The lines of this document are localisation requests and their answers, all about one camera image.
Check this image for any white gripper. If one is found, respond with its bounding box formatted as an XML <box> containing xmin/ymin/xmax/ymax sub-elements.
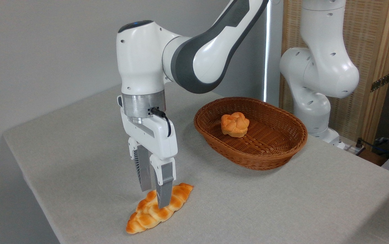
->
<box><xmin>120</xmin><ymin>108</ymin><xmax>178</xmax><ymax>209</ymax></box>

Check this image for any long braided bread loaf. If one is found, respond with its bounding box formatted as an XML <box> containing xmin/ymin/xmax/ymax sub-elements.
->
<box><xmin>126</xmin><ymin>183</ymin><xmax>194</xmax><ymax>234</ymax></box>

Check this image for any round knotted bread bun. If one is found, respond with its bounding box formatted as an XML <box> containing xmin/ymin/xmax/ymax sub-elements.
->
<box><xmin>221</xmin><ymin>112</ymin><xmax>250</xmax><ymax>138</ymax></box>

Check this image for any brown oval wicker basket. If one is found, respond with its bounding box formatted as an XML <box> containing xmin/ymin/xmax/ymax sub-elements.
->
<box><xmin>194</xmin><ymin>97</ymin><xmax>308</xmax><ymax>170</ymax></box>

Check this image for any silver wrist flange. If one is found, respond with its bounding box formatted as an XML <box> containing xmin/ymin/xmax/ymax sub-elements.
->
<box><xmin>117</xmin><ymin>90</ymin><xmax>166</xmax><ymax>124</ymax></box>

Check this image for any grey tablecloth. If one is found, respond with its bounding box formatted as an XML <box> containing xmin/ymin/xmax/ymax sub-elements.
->
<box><xmin>3</xmin><ymin>81</ymin><xmax>389</xmax><ymax>244</ymax></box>

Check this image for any bright vertical light strip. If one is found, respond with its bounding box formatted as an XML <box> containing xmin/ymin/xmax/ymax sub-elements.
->
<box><xmin>263</xmin><ymin>7</ymin><xmax>272</xmax><ymax>102</ymax></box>

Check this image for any brass screen hinge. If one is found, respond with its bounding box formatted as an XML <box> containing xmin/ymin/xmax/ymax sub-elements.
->
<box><xmin>370</xmin><ymin>73</ymin><xmax>389</xmax><ymax>93</ymax></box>

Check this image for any wooden rattan folding screen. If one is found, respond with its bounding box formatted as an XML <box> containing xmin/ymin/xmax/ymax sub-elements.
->
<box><xmin>279</xmin><ymin>0</ymin><xmax>389</xmax><ymax>144</ymax></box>

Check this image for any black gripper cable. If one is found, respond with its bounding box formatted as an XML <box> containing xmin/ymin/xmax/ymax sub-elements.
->
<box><xmin>148</xmin><ymin>107</ymin><xmax>172</xmax><ymax>138</ymax></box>

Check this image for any black floor cable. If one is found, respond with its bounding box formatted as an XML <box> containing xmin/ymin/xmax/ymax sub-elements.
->
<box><xmin>356</xmin><ymin>137</ymin><xmax>389</xmax><ymax>160</ymax></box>

